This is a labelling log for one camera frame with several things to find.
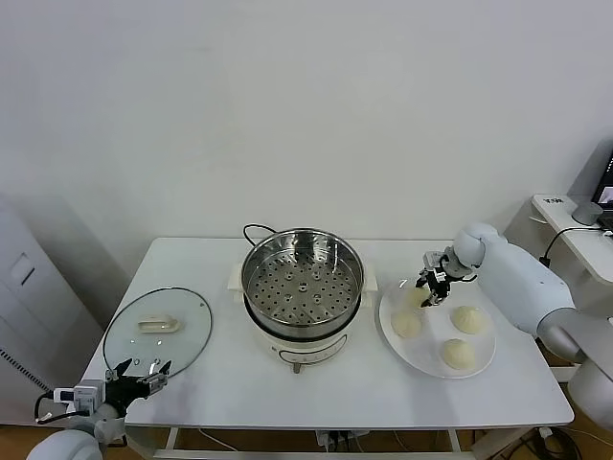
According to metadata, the white round plate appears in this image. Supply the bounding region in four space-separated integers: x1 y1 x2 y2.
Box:
378 276 498 381

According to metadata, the white table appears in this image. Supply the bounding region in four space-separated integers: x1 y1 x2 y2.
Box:
76 237 576 460

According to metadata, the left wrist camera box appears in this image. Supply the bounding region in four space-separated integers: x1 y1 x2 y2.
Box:
51 379 106 414

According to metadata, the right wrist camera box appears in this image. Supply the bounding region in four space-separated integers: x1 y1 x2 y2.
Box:
421 248 456 272

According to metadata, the perforated steel steamer basket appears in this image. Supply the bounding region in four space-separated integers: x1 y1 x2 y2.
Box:
240 228 366 342

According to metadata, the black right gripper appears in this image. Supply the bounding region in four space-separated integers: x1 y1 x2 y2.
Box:
414 267 454 309

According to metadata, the black adapter cable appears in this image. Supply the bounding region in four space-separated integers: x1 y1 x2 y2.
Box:
538 227 613 269

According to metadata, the grey desk stand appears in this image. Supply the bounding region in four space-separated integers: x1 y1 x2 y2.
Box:
567 141 613 227

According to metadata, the grey metal cabinet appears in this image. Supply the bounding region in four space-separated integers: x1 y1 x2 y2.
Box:
0 191 107 427

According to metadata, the black cooker power cord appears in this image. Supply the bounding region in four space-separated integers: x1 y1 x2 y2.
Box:
242 223 288 250

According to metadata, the white side desk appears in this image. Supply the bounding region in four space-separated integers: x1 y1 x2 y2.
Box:
530 194 613 384

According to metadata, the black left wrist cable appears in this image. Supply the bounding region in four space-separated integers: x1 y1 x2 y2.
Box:
33 393 80 426

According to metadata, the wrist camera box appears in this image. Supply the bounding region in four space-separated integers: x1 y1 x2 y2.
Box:
51 379 106 414
421 248 456 272

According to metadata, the white steamed baozi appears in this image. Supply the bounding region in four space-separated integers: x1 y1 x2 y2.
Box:
404 286 432 311
452 306 489 335
391 310 424 341
440 337 479 371

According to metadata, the glass lid cream handle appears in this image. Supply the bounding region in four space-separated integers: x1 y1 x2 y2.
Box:
102 287 215 384

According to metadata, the black laptop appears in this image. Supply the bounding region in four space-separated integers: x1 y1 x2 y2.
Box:
591 150 613 213

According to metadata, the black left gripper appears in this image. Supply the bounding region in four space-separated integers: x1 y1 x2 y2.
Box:
103 358 172 418

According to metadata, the cream electric cooker base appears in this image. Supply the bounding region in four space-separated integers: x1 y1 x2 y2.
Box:
228 262 379 375

